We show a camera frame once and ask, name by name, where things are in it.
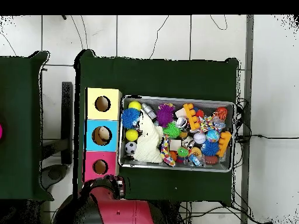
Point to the clear plastic packet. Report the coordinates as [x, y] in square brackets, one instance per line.
[195, 160]

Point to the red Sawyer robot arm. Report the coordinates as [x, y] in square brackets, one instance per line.
[126, 212]

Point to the shallow clear mesh bin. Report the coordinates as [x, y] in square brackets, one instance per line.
[154, 165]

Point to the wooden box with three holes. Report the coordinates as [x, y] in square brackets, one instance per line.
[93, 135]

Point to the purple spiky ball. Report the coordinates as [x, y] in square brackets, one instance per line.
[165, 115]

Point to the large blue spiky ball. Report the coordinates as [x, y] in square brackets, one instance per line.
[130, 118]

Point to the cream knitted cloth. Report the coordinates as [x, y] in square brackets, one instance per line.
[148, 144]

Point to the yellow ball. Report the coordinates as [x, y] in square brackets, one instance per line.
[134, 105]
[131, 135]

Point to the green spiky ball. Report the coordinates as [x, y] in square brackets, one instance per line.
[172, 130]

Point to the small soccer ball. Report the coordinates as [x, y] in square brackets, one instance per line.
[131, 148]

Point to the silver metal can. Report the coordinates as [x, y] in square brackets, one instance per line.
[181, 123]

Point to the colourful patterned cloth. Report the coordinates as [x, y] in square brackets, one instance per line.
[167, 151]

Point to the orange toy building block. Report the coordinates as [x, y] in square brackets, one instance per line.
[191, 116]

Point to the dark green table cloth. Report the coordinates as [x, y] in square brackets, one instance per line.
[163, 74]
[21, 130]

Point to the pink round object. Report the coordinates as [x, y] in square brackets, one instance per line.
[1, 131]

